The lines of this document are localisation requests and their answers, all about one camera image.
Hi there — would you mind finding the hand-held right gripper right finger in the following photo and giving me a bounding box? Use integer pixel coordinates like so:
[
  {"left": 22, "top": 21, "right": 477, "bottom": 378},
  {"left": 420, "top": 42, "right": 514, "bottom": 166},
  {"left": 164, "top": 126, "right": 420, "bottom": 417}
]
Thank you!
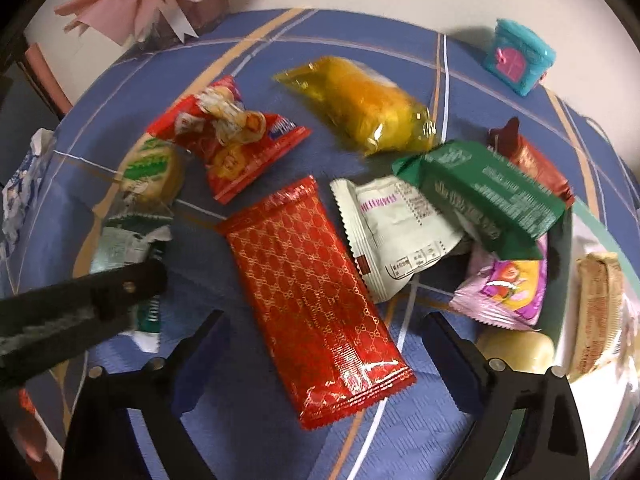
[{"left": 420, "top": 310, "right": 591, "bottom": 480}]

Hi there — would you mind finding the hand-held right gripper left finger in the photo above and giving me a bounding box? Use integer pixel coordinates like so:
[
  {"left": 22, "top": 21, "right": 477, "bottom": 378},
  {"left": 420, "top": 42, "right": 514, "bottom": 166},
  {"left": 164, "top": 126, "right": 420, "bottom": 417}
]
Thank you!
[{"left": 60, "top": 307, "right": 228, "bottom": 480}]

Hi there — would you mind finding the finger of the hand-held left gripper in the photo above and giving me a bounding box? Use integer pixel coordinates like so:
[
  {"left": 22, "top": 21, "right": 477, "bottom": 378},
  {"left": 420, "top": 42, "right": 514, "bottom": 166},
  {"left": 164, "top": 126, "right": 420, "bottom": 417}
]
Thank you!
[{"left": 0, "top": 257, "right": 169, "bottom": 392}]

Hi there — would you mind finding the green-white snack packet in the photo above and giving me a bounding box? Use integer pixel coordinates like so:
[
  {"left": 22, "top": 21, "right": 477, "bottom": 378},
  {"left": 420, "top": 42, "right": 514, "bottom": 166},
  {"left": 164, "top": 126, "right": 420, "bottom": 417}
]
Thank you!
[{"left": 91, "top": 204, "right": 175, "bottom": 352}]

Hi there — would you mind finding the pale round pastry packet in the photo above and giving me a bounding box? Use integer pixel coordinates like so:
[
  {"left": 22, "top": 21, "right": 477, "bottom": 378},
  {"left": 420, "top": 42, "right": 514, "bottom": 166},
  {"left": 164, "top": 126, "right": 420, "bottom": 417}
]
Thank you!
[{"left": 474, "top": 329, "right": 557, "bottom": 376}]

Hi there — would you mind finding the pink fruit-print snack packet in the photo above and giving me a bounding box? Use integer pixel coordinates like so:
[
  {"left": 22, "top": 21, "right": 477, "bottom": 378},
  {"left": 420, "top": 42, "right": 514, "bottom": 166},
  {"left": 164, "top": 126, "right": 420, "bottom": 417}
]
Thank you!
[{"left": 449, "top": 237, "right": 549, "bottom": 332}]

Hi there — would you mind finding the red gold-patterned snack packet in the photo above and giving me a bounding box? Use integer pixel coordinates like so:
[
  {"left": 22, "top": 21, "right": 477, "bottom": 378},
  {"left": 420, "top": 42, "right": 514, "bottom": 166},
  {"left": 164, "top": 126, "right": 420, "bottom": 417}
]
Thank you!
[{"left": 216, "top": 175, "right": 417, "bottom": 432}]

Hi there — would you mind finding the white snack packet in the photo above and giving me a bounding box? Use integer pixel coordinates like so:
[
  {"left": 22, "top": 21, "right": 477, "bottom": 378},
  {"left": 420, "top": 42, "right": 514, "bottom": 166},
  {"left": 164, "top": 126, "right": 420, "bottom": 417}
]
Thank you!
[{"left": 330, "top": 176, "right": 467, "bottom": 304}]

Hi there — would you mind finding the beige orange snack packet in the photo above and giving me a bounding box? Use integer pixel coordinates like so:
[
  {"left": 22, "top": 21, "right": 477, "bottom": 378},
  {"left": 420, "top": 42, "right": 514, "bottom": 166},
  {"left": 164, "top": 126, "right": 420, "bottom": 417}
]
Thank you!
[{"left": 569, "top": 251, "right": 627, "bottom": 382}]

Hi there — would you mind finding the green snack packet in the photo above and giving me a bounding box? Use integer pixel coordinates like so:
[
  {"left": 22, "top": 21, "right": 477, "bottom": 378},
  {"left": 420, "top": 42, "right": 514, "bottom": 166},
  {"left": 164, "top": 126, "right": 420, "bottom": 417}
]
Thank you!
[{"left": 391, "top": 139, "right": 567, "bottom": 262}]

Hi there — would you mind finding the red cracker snack packet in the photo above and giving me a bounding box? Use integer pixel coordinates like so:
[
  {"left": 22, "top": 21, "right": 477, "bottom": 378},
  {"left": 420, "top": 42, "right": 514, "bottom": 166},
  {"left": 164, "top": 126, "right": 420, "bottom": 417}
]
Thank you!
[{"left": 147, "top": 75, "right": 312, "bottom": 206}]

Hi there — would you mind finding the white tray with green rim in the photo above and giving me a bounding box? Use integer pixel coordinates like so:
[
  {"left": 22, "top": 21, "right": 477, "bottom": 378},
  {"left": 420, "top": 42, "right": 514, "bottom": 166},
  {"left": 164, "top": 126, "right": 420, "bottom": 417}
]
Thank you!
[{"left": 470, "top": 204, "right": 640, "bottom": 480}]

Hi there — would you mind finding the person's left hand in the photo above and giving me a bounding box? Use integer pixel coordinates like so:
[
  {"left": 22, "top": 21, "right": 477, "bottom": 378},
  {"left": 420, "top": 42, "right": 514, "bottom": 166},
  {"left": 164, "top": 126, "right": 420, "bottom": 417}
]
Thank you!
[{"left": 9, "top": 389, "right": 60, "bottom": 478}]

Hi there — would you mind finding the white blue plastic bag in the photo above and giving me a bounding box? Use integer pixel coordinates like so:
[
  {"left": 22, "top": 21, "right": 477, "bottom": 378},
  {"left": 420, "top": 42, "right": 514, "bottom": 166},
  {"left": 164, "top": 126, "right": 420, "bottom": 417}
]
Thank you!
[{"left": 0, "top": 129, "right": 57, "bottom": 261}]

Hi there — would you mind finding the brown-red snack packet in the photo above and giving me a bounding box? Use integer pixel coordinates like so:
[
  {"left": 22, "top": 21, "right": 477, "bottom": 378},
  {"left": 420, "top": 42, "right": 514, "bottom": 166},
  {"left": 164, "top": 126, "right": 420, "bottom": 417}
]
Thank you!
[{"left": 487, "top": 116, "right": 577, "bottom": 209}]

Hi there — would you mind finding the yellow snack packet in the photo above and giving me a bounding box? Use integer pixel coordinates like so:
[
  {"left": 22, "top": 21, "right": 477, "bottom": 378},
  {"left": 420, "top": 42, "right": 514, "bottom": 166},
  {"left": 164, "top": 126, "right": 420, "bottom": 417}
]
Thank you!
[{"left": 272, "top": 56, "right": 441, "bottom": 157}]

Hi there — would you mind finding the teal toy box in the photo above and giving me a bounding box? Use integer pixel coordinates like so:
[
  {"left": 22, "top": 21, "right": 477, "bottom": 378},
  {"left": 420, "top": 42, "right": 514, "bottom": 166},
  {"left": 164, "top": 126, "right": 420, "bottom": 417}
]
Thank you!
[{"left": 482, "top": 17, "right": 557, "bottom": 98}]

